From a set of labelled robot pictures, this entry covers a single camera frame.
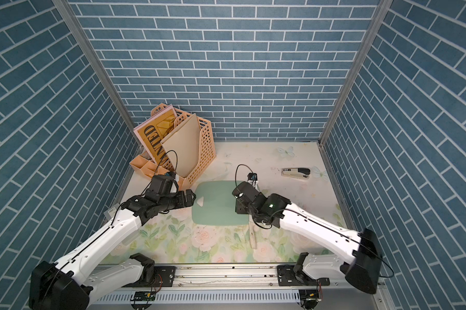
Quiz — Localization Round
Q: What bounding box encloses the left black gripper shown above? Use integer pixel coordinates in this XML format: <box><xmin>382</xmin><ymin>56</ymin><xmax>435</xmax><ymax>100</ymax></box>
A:
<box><xmin>158</xmin><ymin>188</ymin><xmax>198</xmax><ymax>212</ymax></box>

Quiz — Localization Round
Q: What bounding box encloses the green cutting board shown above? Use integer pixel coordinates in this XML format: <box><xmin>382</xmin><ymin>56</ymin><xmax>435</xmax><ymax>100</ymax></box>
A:
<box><xmin>192</xmin><ymin>181</ymin><xmax>248</xmax><ymax>226</ymax></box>

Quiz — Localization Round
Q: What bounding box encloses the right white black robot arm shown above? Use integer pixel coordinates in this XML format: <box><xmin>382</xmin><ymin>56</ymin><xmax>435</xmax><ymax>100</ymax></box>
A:
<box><xmin>232</xmin><ymin>182</ymin><xmax>384</xmax><ymax>295</ymax></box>

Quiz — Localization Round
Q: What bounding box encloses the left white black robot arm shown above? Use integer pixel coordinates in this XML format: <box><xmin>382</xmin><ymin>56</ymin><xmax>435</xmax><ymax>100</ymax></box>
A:
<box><xmin>29</xmin><ymin>174</ymin><xmax>196</xmax><ymax>309</ymax></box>

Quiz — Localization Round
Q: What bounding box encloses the left circuit board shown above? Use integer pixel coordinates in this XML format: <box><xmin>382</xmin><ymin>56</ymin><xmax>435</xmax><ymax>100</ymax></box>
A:
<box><xmin>130</xmin><ymin>291</ymin><xmax>156</xmax><ymax>304</ymax></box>

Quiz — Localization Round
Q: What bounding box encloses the floral table mat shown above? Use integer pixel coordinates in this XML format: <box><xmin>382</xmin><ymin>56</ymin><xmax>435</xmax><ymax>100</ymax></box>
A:
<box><xmin>104</xmin><ymin>142</ymin><xmax>347</xmax><ymax>264</ymax></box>

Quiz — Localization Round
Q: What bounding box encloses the black grey stapler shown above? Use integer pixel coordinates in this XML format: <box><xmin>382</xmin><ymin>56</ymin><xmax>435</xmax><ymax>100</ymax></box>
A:
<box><xmin>282</xmin><ymin>168</ymin><xmax>311</xmax><ymax>180</ymax></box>

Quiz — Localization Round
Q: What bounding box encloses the beige folder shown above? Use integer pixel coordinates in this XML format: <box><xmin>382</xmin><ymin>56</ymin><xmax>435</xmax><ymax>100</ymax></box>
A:
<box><xmin>161</xmin><ymin>114</ymin><xmax>201</xmax><ymax>178</ymax></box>

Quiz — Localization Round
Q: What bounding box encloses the yellow wanted poster book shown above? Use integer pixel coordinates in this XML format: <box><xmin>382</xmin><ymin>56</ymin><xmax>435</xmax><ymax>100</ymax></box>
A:
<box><xmin>134</xmin><ymin>104</ymin><xmax>177</xmax><ymax>164</ymax></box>

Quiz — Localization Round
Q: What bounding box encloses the clear plastic labelled box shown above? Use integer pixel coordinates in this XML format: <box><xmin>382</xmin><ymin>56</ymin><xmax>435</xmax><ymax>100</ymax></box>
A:
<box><xmin>104</xmin><ymin>205</ymin><xmax>118</xmax><ymax>220</ymax></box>

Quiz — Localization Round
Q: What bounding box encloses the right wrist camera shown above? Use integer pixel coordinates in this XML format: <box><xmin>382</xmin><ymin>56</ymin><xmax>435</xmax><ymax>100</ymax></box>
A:
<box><xmin>247</xmin><ymin>173</ymin><xmax>258</xmax><ymax>182</ymax></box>

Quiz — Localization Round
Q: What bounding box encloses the aluminium front rail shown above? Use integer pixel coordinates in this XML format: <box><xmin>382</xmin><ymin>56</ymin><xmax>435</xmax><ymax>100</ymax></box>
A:
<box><xmin>85</xmin><ymin>253</ymin><xmax>352</xmax><ymax>289</ymax></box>

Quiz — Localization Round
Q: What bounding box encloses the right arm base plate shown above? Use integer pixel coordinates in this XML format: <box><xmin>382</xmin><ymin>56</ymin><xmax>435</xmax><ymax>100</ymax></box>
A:
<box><xmin>276</xmin><ymin>264</ymin><xmax>331</xmax><ymax>286</ymax></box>

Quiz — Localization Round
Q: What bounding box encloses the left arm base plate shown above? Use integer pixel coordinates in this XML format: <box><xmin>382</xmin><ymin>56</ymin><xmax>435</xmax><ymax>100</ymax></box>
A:
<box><xmin>133</xmin><ymin>266</ymin><xmax>176</xmax><ymax>289</ymax></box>

